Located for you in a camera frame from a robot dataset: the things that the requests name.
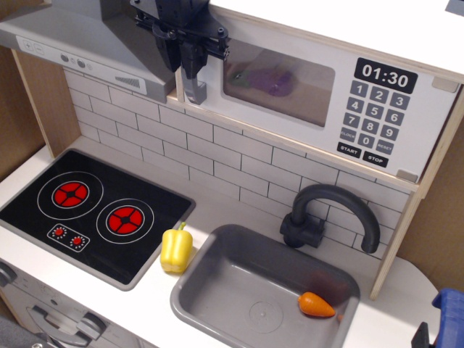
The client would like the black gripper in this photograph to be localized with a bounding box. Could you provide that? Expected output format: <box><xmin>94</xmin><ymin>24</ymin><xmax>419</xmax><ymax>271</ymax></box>
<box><xmin>130</xmin><ymin>1</ymin><xmax>229</xmax><ymax>77</ymax></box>

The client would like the white toy microwave door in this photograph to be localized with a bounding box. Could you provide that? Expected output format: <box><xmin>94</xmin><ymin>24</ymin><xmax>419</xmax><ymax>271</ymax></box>
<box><xmin>179</xmin><ymin>14</ymin><xmax>462</xmax><ymax>184</ymax></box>

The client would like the grey range hood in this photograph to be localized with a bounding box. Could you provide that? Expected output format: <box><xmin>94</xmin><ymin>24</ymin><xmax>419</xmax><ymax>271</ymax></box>
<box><xmin>1</xmin><ymin>1</ymin><xmax>175</xmax><ymax>103</ymax></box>

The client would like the purple toy eggplant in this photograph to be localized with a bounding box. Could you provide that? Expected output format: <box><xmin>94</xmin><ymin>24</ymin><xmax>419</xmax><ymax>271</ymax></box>
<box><xmin>228</xmin><ymin>68</ymin><xmax>294</xmax><ymax>97</ymax></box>

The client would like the black toy stovetop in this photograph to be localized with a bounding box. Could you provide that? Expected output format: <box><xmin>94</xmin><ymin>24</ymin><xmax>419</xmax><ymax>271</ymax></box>
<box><xmin>1</xmin><ymin>149</ymin><xmax>195</xmax><ymax>291</ymax></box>

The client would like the yellow toy bell pepper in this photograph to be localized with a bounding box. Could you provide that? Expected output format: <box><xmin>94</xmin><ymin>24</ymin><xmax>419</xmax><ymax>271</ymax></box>
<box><xmin>160</xmin><ymin>222</ymin><xmax>193</xmax><ymax>273</ymax></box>

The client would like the dark grey toy faucet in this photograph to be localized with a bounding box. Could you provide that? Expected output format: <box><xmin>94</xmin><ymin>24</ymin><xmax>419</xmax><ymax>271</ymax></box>
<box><xmin>280</xmin><ymin>184</ymin><xmax>381</xmax><ymax>254</ymax></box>

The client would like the grey toy sink basin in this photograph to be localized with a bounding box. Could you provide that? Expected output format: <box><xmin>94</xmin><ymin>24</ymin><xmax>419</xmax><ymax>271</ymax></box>
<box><xmin>170</xmin><ymin>225</ymin><xmax>360</xmax><ymax>347</ymax></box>

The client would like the orange toy carrot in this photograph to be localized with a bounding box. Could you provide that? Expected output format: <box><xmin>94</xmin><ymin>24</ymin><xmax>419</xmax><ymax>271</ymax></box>
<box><xmin>297</xmin><ymin>291</ymin><xmax>336</xmax><ymax>318</ymax></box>

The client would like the grey toy oven front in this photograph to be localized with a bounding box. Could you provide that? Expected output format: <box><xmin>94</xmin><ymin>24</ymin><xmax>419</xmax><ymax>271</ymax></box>
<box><xmin>1</xmin><ymin>260</ymin><xmax>151</xmax><ymax>347</ymax></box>

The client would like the blue plastic object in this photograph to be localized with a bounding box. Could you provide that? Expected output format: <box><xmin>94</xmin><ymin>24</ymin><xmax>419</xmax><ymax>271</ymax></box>
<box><xmin>432</xmin><ymin>288</ymin><xmax>463</xmax><ymax>348</ymax></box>

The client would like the black clamp piece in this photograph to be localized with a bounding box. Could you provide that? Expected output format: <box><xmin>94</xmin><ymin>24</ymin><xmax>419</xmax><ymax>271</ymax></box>
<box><xmin>411</xmin><ymin>322</ymin><xmax>431</xmax><ymax>348</ymax></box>

